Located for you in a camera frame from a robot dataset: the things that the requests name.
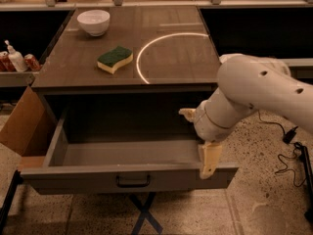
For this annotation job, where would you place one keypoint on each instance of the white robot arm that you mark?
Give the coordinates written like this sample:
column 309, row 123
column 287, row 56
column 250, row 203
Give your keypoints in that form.
column 247, row 84

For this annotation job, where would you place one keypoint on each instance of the black stand leg right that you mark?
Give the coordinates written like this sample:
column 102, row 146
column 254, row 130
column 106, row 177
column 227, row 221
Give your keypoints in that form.
column 304, row 157

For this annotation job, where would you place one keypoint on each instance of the black stand leg left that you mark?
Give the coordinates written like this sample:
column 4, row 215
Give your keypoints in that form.
column 4, row 209

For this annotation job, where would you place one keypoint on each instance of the brown cardboard box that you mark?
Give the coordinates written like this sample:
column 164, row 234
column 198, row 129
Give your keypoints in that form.
column 29, row 130

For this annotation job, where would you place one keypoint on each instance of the red can at edge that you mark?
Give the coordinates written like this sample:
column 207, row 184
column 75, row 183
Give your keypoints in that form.
column 5, row 63

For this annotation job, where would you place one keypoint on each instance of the grey top drawer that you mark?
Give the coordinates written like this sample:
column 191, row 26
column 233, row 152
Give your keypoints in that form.
column 101, row 153

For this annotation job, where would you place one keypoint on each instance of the white ceramic bowl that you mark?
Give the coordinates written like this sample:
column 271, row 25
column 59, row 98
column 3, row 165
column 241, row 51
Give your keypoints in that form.
column 94, row 22

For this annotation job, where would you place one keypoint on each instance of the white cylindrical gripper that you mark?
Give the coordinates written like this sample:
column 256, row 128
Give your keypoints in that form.
column 207, row 126

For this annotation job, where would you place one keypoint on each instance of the white pump bottle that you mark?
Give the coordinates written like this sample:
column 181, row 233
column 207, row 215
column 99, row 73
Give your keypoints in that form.
column 16, row 58

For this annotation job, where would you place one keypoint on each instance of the green yellow sponge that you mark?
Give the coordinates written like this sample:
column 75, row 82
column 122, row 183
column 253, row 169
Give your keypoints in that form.
column 115, row 59

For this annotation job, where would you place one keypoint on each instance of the black stand leg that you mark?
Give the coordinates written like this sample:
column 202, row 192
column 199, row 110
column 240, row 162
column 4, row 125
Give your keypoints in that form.
column 4, row 209
column 304, row 157

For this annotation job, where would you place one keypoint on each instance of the grey drawer cabinet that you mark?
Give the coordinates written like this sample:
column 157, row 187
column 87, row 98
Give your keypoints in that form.
column 174, row 65

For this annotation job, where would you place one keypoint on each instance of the red soda can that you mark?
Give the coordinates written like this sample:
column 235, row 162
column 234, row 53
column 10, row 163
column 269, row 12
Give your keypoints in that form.
column 32, row 62

